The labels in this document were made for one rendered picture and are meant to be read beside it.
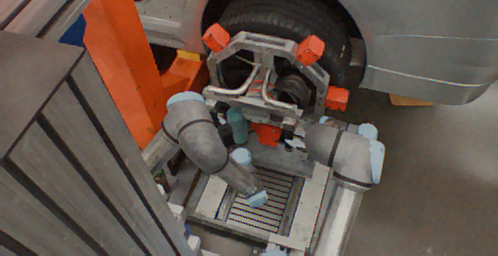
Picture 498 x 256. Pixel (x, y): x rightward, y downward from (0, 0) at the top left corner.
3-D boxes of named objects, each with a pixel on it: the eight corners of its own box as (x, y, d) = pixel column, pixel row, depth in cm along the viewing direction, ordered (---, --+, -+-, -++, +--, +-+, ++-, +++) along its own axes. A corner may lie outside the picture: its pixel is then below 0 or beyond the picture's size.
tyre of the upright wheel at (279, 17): (341, 98, 224) (364, 0, 170) (333, 133, 211) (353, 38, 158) (228, 72, 238) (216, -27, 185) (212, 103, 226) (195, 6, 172)
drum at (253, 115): (284, 91, 195) (284, 71, 183) (270, 128, 183) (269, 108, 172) (256, 86, 198) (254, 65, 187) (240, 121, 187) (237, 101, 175)
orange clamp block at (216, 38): (231, 36, 178) (216, 21, 174) (225, 48, 174) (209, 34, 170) (223, 42, 183) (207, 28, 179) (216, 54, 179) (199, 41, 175)
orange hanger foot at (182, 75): (218, 62, 244) (209, 17, 216) (181, 133, 216) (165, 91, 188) (192, 57, 248) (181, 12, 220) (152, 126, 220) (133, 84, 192)
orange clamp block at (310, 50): (311, 54, 171) (326, 43, 164) (306, 67, 166) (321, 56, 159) (299, 44, 169) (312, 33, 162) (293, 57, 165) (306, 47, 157)
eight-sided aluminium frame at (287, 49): (323, 127, 206) (334, 48, 162) (320, 137, 203) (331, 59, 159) (221, 102, 219) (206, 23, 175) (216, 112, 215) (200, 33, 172)
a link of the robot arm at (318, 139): (288, 157, 121) (316, 136, 167) (325, 169, 117) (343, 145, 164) (300, 119, 119) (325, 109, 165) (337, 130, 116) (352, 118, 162)
